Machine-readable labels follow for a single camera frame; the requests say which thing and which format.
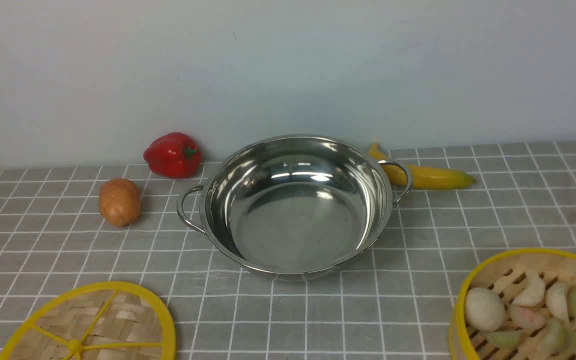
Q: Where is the yellow banana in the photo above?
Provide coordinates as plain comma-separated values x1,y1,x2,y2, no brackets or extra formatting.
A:
383,164,477,190

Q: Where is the stainless steel pot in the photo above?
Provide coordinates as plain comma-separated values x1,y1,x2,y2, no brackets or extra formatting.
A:
176,134,414,281

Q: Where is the brown potato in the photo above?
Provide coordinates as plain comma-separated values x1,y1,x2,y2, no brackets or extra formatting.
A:
98,177,141,228

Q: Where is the red bell pepper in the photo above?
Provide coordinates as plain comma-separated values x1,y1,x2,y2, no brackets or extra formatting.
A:
142,132,202,179

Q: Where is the round white bun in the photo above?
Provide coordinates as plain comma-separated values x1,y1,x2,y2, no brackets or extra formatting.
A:
464,287,506,332

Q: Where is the bamboo steamer basket yellow rim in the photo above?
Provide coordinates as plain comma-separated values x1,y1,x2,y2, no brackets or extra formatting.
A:
448,248,576,360

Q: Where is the grey checkered tablecloth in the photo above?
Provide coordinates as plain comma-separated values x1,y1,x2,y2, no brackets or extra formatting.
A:
0,140,576,360

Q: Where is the bamboo steamer lid yellow rim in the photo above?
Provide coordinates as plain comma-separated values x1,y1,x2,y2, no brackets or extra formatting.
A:
0,281,178,360

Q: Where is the white dumpling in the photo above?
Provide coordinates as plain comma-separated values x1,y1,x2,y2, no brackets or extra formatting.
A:
512,269,546,308

